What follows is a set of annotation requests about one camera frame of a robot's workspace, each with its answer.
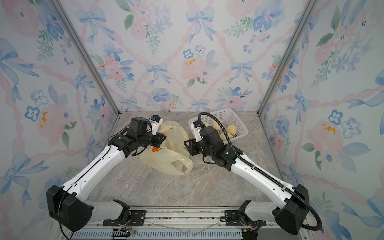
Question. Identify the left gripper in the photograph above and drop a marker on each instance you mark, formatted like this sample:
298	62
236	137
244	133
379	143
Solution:
159	139

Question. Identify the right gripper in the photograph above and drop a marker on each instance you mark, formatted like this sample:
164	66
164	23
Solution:
192	147

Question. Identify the beige pear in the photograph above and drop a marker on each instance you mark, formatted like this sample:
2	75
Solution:
216	125
231	131
223	136

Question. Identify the yellow plastic bag orange print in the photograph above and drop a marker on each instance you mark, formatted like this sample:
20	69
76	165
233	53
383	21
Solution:
171	157

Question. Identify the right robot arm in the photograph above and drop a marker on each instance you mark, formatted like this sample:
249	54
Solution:
284	209

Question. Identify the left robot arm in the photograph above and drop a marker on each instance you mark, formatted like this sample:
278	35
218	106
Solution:
69	204

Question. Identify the white plastic basket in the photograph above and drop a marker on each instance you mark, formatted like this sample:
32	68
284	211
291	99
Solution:
227	117

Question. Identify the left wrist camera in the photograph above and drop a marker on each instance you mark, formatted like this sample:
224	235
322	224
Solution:
155	123

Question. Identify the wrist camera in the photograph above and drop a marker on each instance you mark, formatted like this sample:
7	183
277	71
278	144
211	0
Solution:
155	123
196	128

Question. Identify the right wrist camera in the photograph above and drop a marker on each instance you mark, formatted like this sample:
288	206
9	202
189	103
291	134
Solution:
196	128

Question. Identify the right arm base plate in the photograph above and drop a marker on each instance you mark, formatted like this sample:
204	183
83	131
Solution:
233	218

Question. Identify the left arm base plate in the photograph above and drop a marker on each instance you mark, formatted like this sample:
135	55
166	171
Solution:
131	218

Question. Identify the aluminium frame rail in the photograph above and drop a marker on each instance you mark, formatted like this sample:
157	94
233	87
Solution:
167	223

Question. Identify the left corner aluminium post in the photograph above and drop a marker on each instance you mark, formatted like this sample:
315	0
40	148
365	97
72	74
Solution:
59	10

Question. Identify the corner aluminium post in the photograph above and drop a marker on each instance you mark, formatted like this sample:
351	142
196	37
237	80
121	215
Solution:
59	10
291	47

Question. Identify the right corner aluminium post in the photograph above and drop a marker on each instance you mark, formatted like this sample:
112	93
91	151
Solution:
291	47

